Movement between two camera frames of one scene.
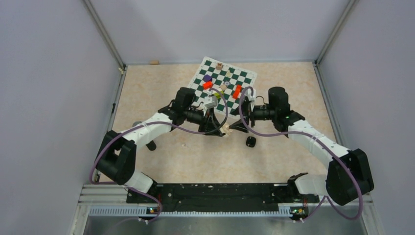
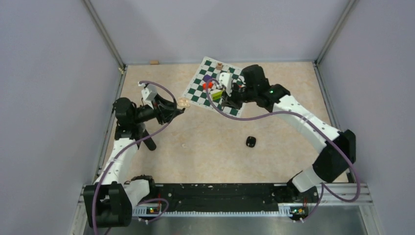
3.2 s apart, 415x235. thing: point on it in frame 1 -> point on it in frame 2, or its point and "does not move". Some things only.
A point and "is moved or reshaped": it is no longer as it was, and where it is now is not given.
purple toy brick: [207, 78] does not move
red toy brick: [207, 85] does not move
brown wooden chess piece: [219, 66] does not move
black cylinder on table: [151, 146] does not move
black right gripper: [247, 115] -> [230, 101]
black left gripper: [210, 125] -> [165, 110]
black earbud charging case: [250, 141] does not move
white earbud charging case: [225, 128] is moved or reshaped
